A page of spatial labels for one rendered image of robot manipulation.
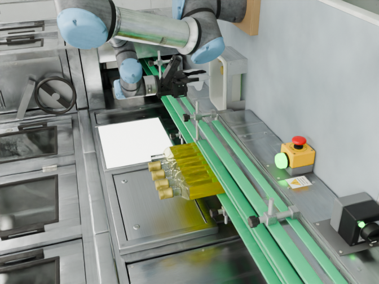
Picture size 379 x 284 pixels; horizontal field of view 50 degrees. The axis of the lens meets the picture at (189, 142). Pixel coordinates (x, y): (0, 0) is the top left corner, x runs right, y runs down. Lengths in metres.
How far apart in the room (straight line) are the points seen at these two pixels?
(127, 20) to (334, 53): 0.54
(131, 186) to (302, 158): 0.73
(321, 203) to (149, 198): 0.70
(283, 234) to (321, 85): 0.39
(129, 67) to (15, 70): 0.99
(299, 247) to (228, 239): 0.46
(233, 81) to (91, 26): 0.66
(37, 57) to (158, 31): 1.13
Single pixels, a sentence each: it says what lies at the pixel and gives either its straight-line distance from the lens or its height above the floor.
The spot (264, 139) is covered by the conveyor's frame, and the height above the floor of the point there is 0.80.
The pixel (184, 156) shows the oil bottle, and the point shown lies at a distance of 1.48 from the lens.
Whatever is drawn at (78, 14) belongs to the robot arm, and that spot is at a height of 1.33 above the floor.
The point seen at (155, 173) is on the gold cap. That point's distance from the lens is 1.42.
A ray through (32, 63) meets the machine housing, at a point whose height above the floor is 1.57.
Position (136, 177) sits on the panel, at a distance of 1.67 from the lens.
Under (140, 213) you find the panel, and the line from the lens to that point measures 1.48.
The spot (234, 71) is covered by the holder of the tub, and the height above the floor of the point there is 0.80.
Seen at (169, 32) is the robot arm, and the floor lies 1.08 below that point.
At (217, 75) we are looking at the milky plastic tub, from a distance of 1.68.
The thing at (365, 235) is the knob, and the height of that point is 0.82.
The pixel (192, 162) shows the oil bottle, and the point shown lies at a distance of 1.45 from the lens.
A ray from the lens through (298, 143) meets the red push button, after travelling 1.15.
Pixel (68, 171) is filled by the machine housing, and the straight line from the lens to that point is 1.85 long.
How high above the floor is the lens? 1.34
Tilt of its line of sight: 13 degrees down
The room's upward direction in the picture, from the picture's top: 100 degrees counter-clockwise
